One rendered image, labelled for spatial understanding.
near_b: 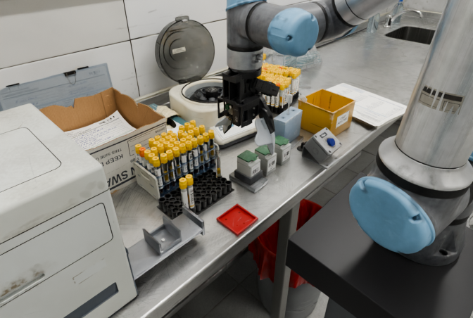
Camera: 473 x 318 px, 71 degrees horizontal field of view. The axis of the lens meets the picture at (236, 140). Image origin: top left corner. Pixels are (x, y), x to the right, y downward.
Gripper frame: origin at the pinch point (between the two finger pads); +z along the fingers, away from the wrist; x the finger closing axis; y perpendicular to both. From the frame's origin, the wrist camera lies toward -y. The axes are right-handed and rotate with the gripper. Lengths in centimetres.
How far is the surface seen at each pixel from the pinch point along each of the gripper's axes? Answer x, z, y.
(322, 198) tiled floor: -20, 99, -102
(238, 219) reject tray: 7.1, 11.7, 12.5
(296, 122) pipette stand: -1.1, 5.1, -24.6
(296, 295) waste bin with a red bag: 9, 78, -21
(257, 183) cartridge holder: 3.4, 10.5, 0.6
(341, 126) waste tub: 7.6, 9.3, -38.3
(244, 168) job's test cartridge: 0.4, 6.5, 2.1
